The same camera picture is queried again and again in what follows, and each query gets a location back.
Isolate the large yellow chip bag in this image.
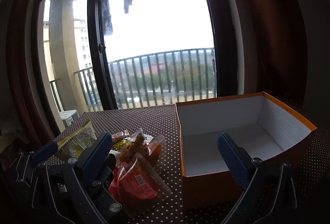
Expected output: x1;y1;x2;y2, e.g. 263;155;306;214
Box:
55;120;97;162

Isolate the small red yellow candy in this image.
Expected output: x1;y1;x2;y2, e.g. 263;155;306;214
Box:
111;130;130;144

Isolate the red white snack packet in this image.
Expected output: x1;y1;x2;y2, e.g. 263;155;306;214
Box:
108;153;172;203

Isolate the orange clear snack pouch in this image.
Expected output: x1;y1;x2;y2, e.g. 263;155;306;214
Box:
116;133;166;167

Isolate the brown polka dot tablecloth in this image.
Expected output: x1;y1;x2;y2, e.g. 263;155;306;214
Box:
46;100;330;224

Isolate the white outdoor air conditioner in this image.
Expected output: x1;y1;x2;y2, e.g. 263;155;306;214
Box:
59;110;79;127

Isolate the orange cardboard box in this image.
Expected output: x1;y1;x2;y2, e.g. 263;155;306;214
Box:
176;92;317;209

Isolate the black balcony railing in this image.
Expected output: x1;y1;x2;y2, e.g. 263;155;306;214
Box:
48;48;217;113

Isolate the hanging dark cloth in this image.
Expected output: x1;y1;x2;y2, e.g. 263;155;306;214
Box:
101;0;113;35

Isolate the dark red curtain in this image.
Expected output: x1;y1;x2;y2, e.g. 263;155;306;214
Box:
247;0;308;106

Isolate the black window frame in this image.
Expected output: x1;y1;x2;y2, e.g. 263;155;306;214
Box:
31;0;238;136

